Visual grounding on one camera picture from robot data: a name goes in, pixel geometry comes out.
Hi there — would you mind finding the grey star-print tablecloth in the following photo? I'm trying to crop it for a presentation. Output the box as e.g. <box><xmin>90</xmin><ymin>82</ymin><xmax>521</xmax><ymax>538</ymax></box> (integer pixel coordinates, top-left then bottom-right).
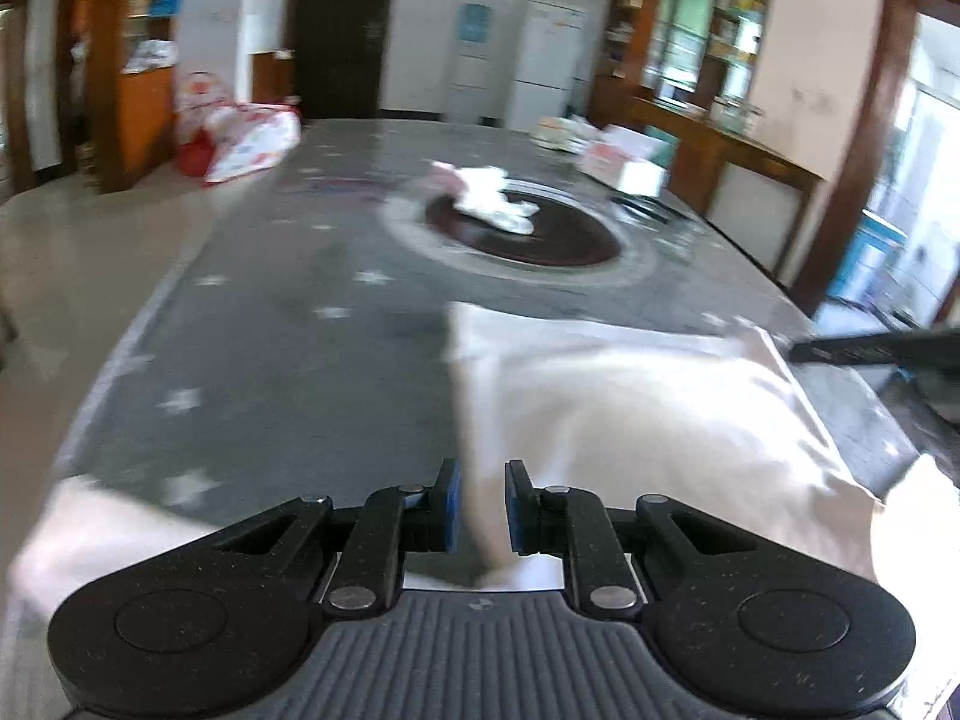
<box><xmin>15</xmin><ymin>118</ymin><xmax>931</xmax><ymax>720</ymax></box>

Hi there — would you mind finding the light blue cabinet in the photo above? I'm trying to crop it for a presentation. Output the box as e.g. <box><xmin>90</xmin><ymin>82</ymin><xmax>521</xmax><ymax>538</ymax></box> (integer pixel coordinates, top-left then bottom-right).
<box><xmin>827</xmin><ymin>208</ymin><xmax>906</xmax><ymax>310</ymax></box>

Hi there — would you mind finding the white refrigerator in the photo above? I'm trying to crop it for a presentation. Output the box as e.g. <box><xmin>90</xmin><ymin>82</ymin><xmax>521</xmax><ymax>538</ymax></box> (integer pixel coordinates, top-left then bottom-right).
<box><xmin>506</xmin><ymin>0</ymin><xmax>588</xmax><ymax>133</ymax></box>

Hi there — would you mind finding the wooden display cabinet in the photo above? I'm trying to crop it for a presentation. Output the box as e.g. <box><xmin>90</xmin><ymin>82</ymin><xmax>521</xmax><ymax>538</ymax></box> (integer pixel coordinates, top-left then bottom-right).
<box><xmin>589</xmin><ymin>0</ymin><xmax>778</xmax><ymax>137</ymax></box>

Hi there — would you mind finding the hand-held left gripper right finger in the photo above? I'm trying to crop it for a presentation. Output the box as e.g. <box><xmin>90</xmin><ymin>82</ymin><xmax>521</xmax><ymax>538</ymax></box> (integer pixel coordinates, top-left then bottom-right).
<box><xmin>505</xmin><ymin>459</ymin><xmax>760</xmax><ymax>622</ymax></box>

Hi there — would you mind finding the white and pink tissue box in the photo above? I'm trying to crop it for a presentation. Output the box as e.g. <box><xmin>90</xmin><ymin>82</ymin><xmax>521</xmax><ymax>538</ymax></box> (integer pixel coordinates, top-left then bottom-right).
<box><xmin>576</xmin><ymin>124</ymin><xmax>677</xmax><ymax>196</ymax></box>

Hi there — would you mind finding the wooden door frame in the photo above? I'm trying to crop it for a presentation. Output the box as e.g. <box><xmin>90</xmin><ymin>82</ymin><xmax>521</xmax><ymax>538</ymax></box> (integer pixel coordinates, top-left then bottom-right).
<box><xmin>791</xmin><ymin>0</ymin><xmax>960</xmax><ymax>317</ymax></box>

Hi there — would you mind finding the dark wooden door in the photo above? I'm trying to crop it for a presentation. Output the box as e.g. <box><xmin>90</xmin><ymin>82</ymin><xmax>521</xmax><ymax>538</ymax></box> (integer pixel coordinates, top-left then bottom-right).
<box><xmin>289</xmin><ymin>0</ymin><xmax>399</xmax><ymax>121</ymax></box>

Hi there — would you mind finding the white garment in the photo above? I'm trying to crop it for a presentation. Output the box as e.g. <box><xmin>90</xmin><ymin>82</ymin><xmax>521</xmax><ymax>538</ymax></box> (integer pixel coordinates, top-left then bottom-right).
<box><xmin>6</xmin><ymin>300</ymin><xmax>960</xmax><ymax>661</ymax></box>

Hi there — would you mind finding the round black hotplate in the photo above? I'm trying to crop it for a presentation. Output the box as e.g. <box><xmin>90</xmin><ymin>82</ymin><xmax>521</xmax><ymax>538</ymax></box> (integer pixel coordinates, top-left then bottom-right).
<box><xmin>382</xmin><ymin>176</ymin><xmax>661</xmax><ymax>286</ymax></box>

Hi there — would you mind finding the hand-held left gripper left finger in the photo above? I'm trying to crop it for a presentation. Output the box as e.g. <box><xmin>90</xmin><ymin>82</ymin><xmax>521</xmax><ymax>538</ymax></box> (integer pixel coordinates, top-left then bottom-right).
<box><xmin>201</xmin><ymin>457</ymin><xmax>462</xmax><ymax>620</ymax></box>

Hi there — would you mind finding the white water dispenser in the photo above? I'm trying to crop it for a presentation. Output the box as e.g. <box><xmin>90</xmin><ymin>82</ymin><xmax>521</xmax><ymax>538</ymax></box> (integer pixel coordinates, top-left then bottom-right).
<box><xmin>445</xmin><ymin>45</ymin><xmax>490</xmax><ymax>125</ymax></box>

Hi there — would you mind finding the wooden console table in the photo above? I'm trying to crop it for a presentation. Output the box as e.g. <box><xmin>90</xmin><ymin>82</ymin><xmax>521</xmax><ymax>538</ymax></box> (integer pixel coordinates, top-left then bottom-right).
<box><xmin>628</xmin><ymin>94</ymin><xmax>827</xmax><ymax>265</ymax></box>

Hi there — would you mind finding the flat black tray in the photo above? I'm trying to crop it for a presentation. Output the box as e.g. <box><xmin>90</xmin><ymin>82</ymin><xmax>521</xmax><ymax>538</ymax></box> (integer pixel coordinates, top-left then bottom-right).
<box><xmin>610</xmin><ymin>191</ymin><xmax>702</xmax><ymax>227</ymax></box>

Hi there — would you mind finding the white plastic bag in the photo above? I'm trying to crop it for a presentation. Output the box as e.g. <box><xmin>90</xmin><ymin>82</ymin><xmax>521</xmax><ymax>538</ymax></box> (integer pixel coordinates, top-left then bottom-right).
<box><xmin>531</xmin><ymin>115</ymin><xmax>605</xmax><ymax>155</ymax></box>

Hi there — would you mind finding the wooden bookshelf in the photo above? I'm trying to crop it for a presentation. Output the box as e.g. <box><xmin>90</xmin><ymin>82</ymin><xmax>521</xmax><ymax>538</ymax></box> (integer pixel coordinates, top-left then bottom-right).
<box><xmin>56</xmin><ymin>0</ymin><xmax>182</xmax><ymax>194</ymax></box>

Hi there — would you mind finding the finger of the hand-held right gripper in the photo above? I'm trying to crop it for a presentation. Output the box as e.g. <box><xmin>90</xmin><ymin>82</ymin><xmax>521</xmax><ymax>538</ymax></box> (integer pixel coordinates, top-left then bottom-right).
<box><xmin>791</xmin><ymin>324</ymin><xmax>960</xmax><ymax>371</ymax></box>

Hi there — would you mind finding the white crumpled cloth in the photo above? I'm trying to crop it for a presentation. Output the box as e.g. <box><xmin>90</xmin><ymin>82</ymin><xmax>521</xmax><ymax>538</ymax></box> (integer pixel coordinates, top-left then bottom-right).
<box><xmin>452</xmin><ymin>165</ymin><xmax>512</xmax><ymax>215</ymax></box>

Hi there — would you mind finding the blue water bottle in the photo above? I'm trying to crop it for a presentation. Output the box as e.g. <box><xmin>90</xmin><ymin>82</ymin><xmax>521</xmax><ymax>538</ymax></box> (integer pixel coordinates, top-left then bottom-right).
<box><xmin>455</xmin><ymin>4</ymin><xmax>493</xmax><ymax>47</ymax></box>

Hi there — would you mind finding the polka dot play tent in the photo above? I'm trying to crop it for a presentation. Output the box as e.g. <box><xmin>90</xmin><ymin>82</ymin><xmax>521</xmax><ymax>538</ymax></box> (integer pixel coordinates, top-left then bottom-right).
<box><xmin>174</xmin><ymin>71</ymin><xmax>303</xmax><ymax>185</ymax></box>

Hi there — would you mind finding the white glove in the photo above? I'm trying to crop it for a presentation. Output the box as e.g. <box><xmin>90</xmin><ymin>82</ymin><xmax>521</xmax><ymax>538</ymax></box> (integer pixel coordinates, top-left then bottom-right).
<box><xmin>480</xmin><ymin>193</ymin><xmax>541</xmax><ymax>235</ymax></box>

